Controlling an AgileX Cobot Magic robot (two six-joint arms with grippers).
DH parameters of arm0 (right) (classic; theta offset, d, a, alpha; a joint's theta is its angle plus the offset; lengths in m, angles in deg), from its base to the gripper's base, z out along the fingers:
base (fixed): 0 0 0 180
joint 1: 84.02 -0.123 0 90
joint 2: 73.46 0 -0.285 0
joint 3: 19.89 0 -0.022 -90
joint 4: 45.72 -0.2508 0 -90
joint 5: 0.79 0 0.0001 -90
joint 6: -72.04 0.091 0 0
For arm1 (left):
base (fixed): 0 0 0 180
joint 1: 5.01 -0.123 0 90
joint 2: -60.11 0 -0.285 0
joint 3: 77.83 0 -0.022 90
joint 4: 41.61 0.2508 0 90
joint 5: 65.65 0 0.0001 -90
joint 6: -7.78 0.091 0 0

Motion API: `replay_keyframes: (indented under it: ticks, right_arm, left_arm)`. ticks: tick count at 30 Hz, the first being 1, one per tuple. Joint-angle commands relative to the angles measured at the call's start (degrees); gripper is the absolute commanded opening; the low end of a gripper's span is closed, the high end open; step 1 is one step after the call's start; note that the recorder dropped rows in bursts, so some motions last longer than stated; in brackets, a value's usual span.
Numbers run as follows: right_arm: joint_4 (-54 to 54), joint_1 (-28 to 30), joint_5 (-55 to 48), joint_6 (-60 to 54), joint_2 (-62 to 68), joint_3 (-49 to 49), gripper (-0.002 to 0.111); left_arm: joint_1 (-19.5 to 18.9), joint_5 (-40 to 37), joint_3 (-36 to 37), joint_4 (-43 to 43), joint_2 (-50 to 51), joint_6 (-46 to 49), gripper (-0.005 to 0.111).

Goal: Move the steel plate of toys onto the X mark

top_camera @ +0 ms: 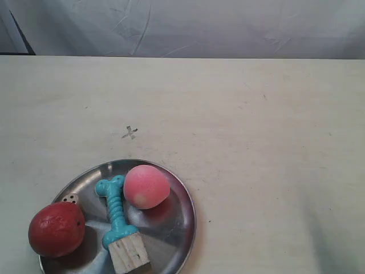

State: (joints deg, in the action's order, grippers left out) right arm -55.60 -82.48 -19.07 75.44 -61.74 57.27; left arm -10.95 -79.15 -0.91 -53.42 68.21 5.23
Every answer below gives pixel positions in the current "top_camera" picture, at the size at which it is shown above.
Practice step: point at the round silver metal plate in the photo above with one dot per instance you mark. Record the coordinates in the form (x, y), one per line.
(168, 230)

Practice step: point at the pink toy peach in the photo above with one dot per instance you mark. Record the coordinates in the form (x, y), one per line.
(145, 187)

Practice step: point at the turquoise toy bone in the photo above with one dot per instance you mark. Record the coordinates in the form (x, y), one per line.
(112, 191)

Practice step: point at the white backdrop cloth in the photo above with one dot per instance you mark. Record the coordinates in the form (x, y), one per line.
(185, 29)

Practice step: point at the small tan dice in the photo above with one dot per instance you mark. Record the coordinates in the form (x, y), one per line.
(71, 198)

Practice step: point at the light wooden block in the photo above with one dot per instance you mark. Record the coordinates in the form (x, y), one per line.
(129, 255)

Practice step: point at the red toy apple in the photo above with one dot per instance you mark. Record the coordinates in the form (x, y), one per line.
(57, 230)

